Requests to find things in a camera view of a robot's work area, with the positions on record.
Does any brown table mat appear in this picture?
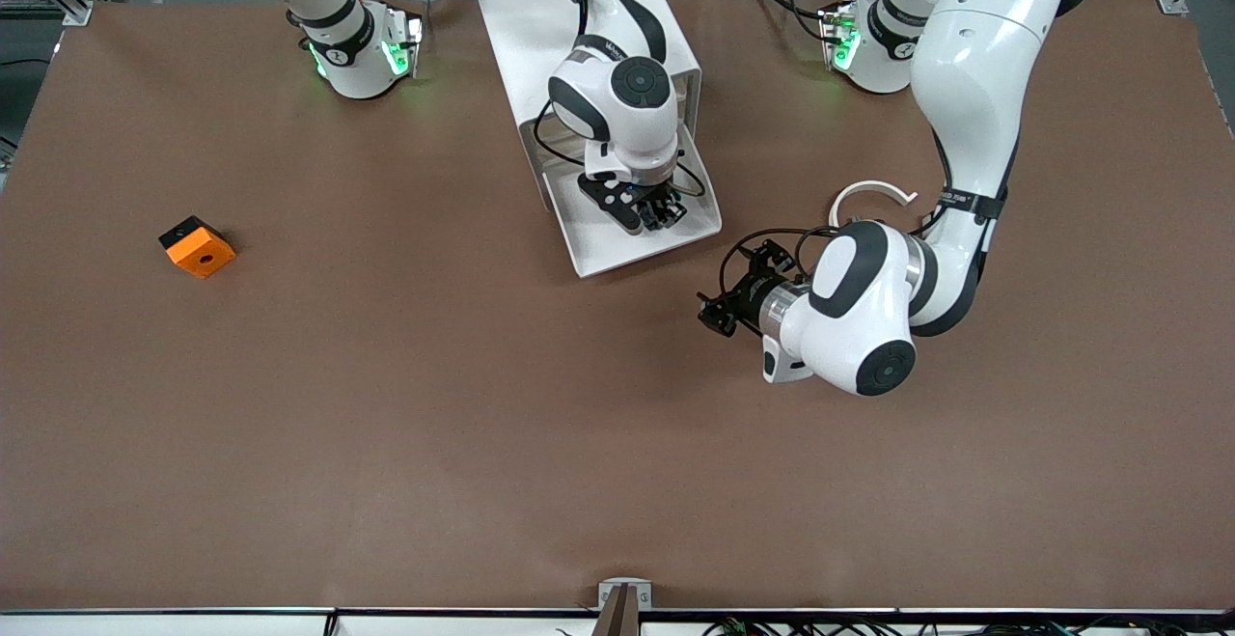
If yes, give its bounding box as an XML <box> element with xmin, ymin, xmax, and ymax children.
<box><xmin>0</xmin><ymin>0</ymin><xmax>1235</xmax><ymax>613</ymax></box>

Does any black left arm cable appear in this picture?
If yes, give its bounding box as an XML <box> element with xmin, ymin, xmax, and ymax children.
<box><xmin>719</xmin><ymin>226</ymin><xmax>850</xmax><ymax>304</ymax></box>

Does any white curved plastic ring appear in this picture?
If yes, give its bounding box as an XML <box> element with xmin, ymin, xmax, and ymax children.
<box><xmin>828</xmin><ymin>179</ymin><xmax>919</xmax><ymax>228</ymax></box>

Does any grey bracket with post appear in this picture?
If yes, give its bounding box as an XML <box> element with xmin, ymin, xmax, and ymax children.
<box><xmin>592</xmin><ymin>576</ymin><xmax>654</xmax><ymax>636</ymax></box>

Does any orange box with black base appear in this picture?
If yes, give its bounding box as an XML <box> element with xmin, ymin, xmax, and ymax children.
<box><xmin>158</xmin><ymin>215</ymin><xmax>237</xmax><ymax>280</ymax></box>

